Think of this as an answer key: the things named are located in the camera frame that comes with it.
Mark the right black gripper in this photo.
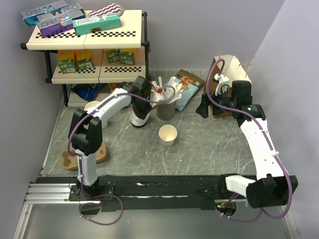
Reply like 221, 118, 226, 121
195, 86, 237, 119

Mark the stack of white cup lids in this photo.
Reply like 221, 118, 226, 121
130, 114, 149, 128

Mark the single white paper cup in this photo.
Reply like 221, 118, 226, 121
159, 124, 177, 147

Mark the stack of white paper cups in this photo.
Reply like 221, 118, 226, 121
84, 101, 108, 130

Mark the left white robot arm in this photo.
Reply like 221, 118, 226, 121
67, 76, 152, 200

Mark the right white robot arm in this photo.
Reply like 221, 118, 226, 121
196, 81, 298, 208

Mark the brown paper takeout bag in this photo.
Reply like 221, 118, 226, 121
204, 55, 261, 121

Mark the grey straw holder cup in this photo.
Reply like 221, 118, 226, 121
157, 101, 176, 121

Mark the light blue nut bag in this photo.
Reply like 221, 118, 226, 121
164, 69, 205, 111

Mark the orange snack bag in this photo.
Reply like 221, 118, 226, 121
109, 82, 134, 94

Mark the green orange box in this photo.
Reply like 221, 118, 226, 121
75, 49, 94, 70
119, 48, 137, 65
58, 50, 77, 74
104, 49, 120, 63

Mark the dark blue snack bag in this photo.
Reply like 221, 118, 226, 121
71, 83, 107, 102

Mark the cream checkered shelf rack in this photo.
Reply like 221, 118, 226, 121
20, 10, 151, 107

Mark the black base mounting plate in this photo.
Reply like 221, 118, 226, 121
69, 175, 233, 212

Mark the green orange box far left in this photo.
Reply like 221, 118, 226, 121
58, 50, 77, 74

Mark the brown cardboard cup carrier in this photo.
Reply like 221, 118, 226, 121
60, 144, 109, 171

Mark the teal carton box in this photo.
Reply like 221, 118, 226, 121
72, 13, 121, 35

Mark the purple white wavy pouch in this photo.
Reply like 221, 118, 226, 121
88, 3, 125, 17

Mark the purple O-R-O box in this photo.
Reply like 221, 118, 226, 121
37, 10, 85, 38

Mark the blue O-R-O box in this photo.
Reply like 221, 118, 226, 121
21, 0, 83, 26

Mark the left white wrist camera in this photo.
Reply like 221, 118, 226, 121
150, 87, 166, 108

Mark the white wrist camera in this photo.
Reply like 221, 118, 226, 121
150, 87, 166, 108
213, 74, 230, 96

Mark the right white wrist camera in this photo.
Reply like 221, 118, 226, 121
213, 74, 230, 96

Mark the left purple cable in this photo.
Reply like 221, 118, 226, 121
68, 85, 177, 227

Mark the purple cable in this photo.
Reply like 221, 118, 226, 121
68, 85, 177, 227
207, 59, 293, 223

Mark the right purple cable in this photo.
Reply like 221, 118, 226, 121
207, 59, 293, 223

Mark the aluminium rail frame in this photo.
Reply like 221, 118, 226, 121
12, 161, 300, 239

